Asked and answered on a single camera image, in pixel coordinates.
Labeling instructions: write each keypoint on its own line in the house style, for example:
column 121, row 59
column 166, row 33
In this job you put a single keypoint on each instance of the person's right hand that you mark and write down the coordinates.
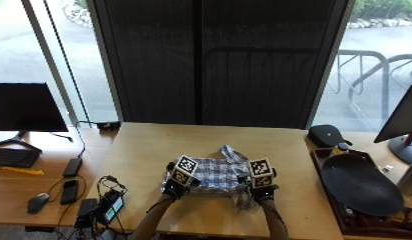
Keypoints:
column 264, row 194

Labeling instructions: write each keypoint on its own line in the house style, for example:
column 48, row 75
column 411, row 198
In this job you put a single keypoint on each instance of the person's left hand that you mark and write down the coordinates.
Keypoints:
column 173, row 190

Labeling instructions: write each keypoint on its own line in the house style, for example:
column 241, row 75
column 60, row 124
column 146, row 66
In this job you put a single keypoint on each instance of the blue plaid cloth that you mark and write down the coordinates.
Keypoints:
column 217, row 173

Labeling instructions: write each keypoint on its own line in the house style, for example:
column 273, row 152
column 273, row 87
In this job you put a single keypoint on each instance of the white marker cube left glove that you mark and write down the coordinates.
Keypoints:
column 185, row 170

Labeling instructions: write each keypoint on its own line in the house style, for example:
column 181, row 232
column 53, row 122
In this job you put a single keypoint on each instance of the white marker cube glove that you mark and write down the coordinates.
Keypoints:
column 185, row 170
column 261, row 171

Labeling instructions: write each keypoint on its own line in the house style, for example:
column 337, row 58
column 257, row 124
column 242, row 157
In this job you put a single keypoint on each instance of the white marker cube right glove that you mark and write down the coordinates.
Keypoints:
column 261, row 171

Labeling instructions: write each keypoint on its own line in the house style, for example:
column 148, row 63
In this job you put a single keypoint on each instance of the black device with lit screen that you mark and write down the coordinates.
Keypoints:
column 111, row 206

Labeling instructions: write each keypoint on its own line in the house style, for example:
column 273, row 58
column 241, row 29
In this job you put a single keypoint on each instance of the small black hub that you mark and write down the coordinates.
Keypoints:
column 108, row 126

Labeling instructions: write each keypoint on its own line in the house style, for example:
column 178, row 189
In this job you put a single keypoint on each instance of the dark wooden tray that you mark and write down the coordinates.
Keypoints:
column 334, row 200

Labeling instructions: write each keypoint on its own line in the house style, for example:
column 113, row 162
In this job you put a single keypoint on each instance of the black power adapter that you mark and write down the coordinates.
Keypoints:
column 72, row 167

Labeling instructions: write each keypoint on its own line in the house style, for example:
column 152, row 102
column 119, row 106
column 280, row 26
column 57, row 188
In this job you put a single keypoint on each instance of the black zip case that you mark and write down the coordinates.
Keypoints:
column 326, row 135

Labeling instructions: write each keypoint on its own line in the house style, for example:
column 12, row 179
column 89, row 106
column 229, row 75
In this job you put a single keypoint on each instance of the yellow bottle with black cap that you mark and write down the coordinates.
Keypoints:
column 341, row 149

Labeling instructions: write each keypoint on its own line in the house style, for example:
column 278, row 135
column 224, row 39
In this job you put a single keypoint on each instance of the black smartphone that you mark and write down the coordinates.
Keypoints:
column 69, row 191

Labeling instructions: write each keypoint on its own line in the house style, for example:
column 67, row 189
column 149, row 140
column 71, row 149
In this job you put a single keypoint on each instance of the black oval plate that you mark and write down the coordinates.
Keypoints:
column 359, row 185

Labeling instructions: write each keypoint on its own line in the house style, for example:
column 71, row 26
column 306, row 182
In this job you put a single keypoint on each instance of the black computer mouse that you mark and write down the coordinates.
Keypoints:
column 37, row 202

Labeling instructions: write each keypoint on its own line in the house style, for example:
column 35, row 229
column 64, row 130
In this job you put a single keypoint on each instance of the small white clip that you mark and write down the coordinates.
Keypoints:
column 387, row 168

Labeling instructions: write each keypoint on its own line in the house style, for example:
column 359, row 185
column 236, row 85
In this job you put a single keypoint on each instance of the dark window screen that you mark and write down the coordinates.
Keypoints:
column 214, row 63

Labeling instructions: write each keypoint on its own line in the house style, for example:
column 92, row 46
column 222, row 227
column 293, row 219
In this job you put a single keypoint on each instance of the yellow ruler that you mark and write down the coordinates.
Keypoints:
column 21, row 171

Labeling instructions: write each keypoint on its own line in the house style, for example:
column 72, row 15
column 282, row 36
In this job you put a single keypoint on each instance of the black keyboard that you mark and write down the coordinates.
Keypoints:
column 13, row 157

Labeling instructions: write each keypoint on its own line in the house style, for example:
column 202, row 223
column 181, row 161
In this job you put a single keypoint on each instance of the silver metal bottle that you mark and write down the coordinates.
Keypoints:
column 410, row 178

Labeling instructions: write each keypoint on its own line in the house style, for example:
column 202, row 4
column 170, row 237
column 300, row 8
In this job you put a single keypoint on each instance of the black computer monitor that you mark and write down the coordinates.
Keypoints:
column 24, row 106

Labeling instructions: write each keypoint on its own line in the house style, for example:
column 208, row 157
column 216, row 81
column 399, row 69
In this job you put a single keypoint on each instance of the black monitor with red stand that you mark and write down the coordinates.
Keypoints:
column 401, row 120

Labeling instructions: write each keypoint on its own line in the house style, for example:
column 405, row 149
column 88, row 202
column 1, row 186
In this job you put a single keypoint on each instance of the grey metal bike rack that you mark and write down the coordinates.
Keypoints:
column 383, row 80

